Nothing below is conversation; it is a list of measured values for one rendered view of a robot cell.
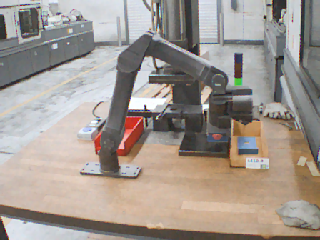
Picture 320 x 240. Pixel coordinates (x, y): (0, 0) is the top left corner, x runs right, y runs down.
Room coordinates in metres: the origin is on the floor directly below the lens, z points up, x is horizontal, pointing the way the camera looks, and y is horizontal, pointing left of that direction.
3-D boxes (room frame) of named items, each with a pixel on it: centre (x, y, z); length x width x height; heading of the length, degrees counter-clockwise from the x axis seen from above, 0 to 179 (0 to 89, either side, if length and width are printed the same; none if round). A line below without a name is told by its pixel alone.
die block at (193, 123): (1.29, -0.08, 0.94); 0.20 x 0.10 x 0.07; 76
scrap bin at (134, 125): (1.17, 0.16, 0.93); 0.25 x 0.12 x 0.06; 166
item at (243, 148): (1.05, -0.31, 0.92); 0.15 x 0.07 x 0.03; 167
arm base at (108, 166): (0.94, 0.17, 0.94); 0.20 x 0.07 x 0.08; 76
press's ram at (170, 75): (1.36, -0.08, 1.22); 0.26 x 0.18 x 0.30; 166
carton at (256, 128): (1.02, -0.31, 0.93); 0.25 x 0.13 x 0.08; 166
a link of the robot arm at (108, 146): (0.94, 0.16, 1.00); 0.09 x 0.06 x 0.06; 173
